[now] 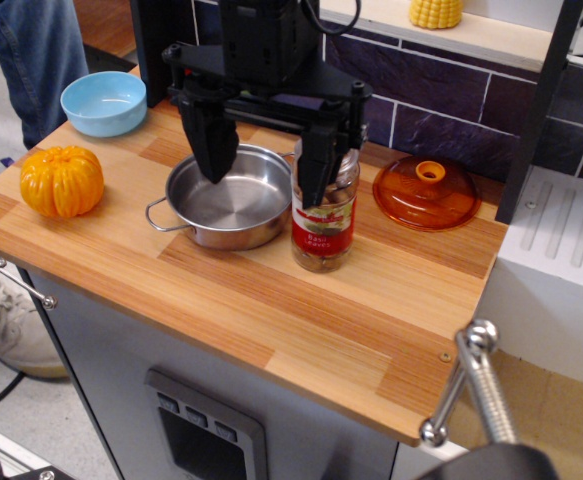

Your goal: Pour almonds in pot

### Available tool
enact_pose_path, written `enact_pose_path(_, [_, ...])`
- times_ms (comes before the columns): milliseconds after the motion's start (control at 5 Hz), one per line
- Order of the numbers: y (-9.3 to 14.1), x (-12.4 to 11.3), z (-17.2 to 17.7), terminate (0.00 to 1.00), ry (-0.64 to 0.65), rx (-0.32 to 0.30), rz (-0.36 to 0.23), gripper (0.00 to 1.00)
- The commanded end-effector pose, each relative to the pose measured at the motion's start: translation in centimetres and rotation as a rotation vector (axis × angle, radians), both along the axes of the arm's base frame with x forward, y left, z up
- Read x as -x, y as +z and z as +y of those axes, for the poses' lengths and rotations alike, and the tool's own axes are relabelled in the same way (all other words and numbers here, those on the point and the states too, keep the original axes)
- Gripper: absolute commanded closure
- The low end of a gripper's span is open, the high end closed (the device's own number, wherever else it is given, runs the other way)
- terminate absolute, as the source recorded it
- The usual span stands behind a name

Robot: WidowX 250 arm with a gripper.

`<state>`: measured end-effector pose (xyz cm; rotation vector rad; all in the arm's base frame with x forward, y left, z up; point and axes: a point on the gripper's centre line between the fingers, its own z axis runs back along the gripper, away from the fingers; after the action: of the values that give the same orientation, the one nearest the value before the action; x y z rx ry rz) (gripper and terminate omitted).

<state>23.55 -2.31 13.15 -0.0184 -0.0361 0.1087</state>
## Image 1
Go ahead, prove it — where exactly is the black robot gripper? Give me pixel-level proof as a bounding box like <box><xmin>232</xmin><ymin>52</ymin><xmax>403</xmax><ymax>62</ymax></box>
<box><xmin>162</xmin><ymin>1</ymin><xmax>371</xmax><ymax>209</ymax></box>

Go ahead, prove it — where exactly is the glass almond jar red label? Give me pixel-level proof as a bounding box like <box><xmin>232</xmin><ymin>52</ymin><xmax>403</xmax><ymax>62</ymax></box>
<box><xmin>291</xmin><ymin>141</ymin><xmax>360</xmax><ymax>273</ymax></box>

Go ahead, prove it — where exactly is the stainless steel pot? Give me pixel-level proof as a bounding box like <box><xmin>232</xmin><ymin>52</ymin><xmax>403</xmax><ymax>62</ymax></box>
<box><xmin>145</xmin><ymin>144</ymin><xmax>293</xmax><ymax>251</ymax></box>

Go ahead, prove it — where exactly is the orange transparent pot lid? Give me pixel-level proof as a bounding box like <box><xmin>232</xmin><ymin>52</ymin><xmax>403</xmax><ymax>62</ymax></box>
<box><xmin>373</xmin><ymin>156</ymin><xmax>482</xmax><ymax>231</ymax></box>

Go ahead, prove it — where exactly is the light blue bowl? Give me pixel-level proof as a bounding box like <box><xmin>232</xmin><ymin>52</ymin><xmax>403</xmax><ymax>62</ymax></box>
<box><xmin>60</xmin><ymin>71</ymin><xmax>147</xmax><ymax>138</ymax></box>

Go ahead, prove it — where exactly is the yellow toy corn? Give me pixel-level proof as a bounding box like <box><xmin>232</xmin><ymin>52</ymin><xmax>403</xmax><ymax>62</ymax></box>
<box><xmin>408</xmin><ymin>0</ymin><xmax>464</xmax><ymax>30</ymax></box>

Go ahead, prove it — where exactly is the orange toy pumpkin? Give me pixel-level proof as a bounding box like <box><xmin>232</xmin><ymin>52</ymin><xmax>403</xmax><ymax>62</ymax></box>
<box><xmin>20</xmin><ymin>146</ymin><xmax>105</xmax><ymax>218</ymax></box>

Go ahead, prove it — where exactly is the person leg in jeans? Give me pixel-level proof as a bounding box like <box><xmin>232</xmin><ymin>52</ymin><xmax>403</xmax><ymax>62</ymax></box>
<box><xmin>0</xmin><ymin>0</ymin><xmax>88</xmax><ymax>149</ymax></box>

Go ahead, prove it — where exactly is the right chrome clamp screw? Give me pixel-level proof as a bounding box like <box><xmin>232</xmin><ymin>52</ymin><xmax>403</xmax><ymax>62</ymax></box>
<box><xmin>420</xmin><ymin>319</ymin><xmax>519</xmax><ymax>448</ymax></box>

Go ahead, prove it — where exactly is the white toy sink drainer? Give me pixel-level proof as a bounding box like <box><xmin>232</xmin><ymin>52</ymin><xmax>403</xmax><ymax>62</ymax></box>
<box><xmin>498</xmin><ymin>167</ymin><xmax>583</xmax><ymax>287</ymax></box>

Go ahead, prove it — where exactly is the grey toy oven panel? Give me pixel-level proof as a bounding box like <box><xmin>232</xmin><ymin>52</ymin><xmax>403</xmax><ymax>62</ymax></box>
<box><xmin>145</xmin><ymin>369</ymin><xmax>269</xmax><ymax>479</ymax></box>

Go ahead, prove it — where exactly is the white sneaker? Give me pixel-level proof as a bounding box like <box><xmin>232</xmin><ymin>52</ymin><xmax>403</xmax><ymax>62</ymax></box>
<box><xmin>0</xmin><ymin>278</ymin><xmax>67</xmax><ymax>380</ymax></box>

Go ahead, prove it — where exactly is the black vertical post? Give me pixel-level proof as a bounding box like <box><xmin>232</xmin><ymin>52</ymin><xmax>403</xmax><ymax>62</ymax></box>
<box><xmin>495</xmin><ymin>0</ymin><xmax>583</xmax><ymax>224</ymax></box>

